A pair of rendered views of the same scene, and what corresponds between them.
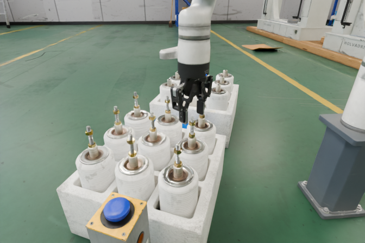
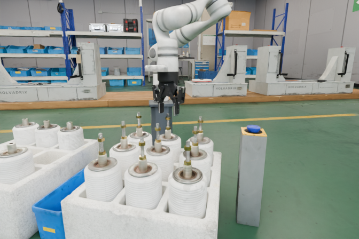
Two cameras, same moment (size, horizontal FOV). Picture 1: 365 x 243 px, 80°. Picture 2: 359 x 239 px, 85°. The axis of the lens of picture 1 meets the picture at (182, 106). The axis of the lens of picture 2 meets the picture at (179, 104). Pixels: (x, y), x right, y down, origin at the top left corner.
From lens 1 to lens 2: 85 cm
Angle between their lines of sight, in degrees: 89
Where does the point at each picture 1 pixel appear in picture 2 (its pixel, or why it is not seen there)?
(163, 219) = (218, 161)
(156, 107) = (23, 189)
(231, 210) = not seen: hidden behind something
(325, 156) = (161, 122)
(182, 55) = (176, 66)
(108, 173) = not seen: hidden behind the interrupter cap
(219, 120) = (92, 152)
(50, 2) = not seen: outside the picture
